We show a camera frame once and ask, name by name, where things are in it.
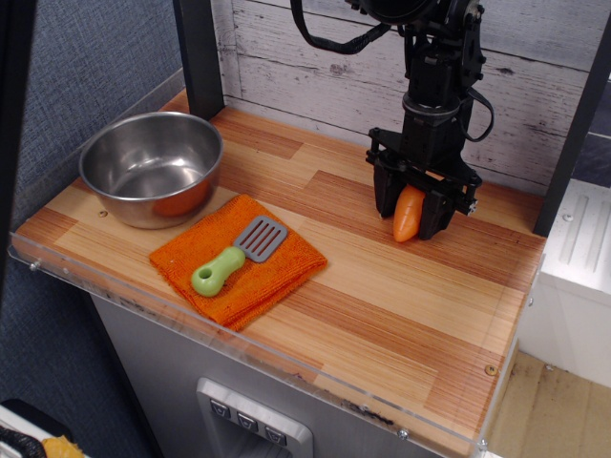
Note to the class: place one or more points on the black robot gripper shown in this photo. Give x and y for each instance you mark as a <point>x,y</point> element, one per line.
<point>426,154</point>

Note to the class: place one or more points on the orange toy carrot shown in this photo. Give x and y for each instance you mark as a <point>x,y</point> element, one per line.
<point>407,214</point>

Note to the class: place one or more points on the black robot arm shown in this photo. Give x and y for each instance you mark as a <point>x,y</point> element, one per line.
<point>441,47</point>

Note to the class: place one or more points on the silver metal pot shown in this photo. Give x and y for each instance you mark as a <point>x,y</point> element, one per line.
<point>153,171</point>

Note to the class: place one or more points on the orange folded cloth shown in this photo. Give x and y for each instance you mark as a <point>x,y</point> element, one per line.
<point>253,289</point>

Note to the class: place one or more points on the white toy sink unit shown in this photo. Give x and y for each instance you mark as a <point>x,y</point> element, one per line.
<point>566,321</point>

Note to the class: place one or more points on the silver dispenser button panel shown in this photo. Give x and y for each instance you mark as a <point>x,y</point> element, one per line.
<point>239,426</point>

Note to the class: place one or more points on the grey toy fridge cabinet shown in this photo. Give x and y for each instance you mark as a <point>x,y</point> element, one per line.
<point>164,366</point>

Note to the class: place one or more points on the clear acrylic edge guard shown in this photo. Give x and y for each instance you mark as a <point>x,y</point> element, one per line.
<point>415,337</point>

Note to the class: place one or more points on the yellow object at corner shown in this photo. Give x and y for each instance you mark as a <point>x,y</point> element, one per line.
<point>61,447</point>

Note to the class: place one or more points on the white black device corner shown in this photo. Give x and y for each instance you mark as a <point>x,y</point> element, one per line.
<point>24,429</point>

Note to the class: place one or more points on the black right vertical post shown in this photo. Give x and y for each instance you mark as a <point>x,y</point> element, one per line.
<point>579,127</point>

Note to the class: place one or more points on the black vertical post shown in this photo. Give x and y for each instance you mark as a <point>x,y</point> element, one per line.
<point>199,57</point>
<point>579,127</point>

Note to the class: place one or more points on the green handled grey spatula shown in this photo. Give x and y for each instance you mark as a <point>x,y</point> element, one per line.
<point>257,242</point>

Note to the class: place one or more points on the black left vertical post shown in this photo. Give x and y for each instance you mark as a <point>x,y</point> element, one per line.
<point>199,57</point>

